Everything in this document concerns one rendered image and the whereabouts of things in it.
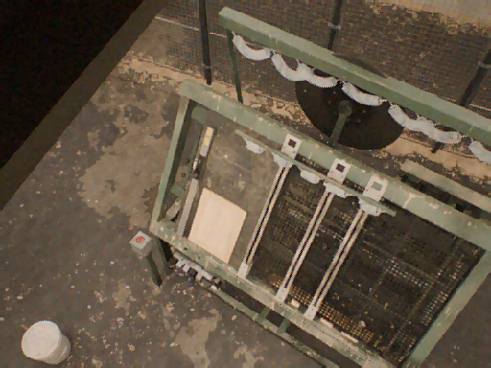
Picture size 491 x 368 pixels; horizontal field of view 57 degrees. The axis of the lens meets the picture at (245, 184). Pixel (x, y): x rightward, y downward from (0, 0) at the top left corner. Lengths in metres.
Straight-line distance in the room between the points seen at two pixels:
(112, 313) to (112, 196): 1.26
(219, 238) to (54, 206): 2.23
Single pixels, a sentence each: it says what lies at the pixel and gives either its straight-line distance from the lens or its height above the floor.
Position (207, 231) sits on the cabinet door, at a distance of 3.48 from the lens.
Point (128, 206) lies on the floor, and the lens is 4.90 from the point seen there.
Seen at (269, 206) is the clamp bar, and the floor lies 1.46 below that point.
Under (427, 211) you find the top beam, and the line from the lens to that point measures 2.75.
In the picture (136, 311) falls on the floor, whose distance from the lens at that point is 4.42.
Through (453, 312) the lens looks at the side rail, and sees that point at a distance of 3.08.
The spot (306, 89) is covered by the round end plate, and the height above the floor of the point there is 1.82.
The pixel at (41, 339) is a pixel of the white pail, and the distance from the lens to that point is 4.21.
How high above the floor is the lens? 4.13
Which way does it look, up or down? 57 degrees down
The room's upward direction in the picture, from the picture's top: 1 degrees clockwise
